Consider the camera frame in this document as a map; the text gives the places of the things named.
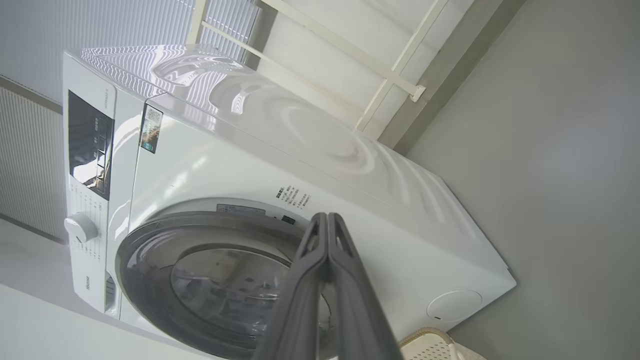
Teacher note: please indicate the round white filter cover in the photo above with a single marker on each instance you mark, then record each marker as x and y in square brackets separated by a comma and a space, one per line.
[454, 305]

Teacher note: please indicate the cream perforated laundry basket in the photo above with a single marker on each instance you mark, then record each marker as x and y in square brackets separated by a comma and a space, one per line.
[425, 347]

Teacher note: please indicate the dark grey round washer door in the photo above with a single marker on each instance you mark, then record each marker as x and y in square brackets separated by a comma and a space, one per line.
[150, 280]

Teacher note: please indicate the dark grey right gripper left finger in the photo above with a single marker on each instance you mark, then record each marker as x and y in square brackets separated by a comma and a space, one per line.
[300, 300]

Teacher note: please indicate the small colourful product sticker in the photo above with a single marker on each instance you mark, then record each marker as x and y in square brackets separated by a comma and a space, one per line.
[151, 128]

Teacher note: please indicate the white front-load washing machine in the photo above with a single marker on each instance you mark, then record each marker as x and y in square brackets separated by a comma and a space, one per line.
[310, 165]

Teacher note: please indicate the white metal railing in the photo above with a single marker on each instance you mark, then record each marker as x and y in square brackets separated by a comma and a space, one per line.
[390, 75]

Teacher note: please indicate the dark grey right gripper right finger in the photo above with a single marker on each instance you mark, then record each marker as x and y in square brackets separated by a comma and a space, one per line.
[357, 310]

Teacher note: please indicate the black washer display panel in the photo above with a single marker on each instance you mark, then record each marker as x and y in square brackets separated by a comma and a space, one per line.
[90, 145]

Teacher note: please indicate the white washer control knob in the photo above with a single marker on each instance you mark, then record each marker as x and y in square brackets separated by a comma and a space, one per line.
[80, 228]

